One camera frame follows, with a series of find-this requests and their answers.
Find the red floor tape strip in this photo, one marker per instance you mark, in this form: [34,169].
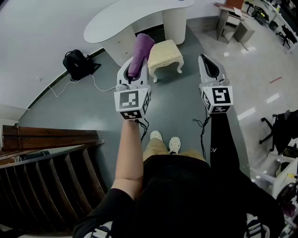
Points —
[275,80]

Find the dark wooden slatted frame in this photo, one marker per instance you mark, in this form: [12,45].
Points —
[46,176]

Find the person's right forearm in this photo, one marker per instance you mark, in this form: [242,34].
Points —
[222,144]

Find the black office chair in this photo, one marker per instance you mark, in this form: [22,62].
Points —
[282,130]

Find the person's right cream shoe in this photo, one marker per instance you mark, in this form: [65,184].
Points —
[174,144]

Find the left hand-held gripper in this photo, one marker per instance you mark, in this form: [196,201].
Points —
[131,100]

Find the black backpack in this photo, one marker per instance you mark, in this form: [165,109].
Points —
[76,64]

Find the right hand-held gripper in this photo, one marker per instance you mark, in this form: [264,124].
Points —
[218,96]

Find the white curved desk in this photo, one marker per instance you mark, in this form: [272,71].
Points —
[111,25]

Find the small wooden side cabinet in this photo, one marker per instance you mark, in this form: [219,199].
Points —
[232,21]

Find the person's black shirt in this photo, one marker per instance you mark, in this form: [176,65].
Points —
[181,197]

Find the person's left forearm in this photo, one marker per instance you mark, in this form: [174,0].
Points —
[129,158]

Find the cream upholstered footstool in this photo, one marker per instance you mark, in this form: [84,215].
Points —
[164,52]

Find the purple wiping cloth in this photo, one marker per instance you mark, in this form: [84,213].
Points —
[139,51]

